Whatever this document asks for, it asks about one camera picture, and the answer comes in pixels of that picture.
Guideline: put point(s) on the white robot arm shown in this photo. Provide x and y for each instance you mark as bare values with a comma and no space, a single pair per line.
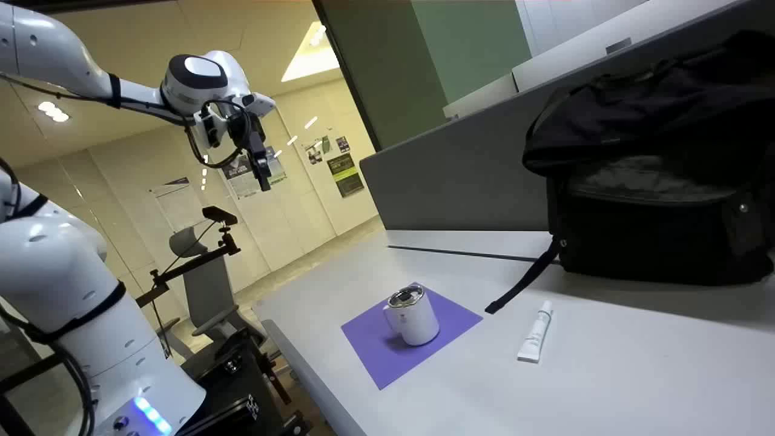
54,265

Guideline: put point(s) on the black backpack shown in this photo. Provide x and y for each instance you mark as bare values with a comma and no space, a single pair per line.
667,173

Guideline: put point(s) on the grey desk partition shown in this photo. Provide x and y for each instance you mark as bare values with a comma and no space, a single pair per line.
467,176

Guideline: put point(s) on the black object on mug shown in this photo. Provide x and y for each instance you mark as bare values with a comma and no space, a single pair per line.
405,299

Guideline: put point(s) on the grey office chair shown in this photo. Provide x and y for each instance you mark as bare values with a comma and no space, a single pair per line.
209,293

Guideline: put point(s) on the white mug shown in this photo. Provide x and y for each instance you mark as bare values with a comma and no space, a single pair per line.
416,323

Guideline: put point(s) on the black camera tripod stand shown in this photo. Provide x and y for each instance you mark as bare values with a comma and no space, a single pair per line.
214,236

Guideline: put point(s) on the white tube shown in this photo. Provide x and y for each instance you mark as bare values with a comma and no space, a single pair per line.
535,338

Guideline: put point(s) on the purple square mat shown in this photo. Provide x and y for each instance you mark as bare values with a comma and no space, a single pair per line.
385,357

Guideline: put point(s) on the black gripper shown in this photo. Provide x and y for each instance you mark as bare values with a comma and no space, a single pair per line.
228,117

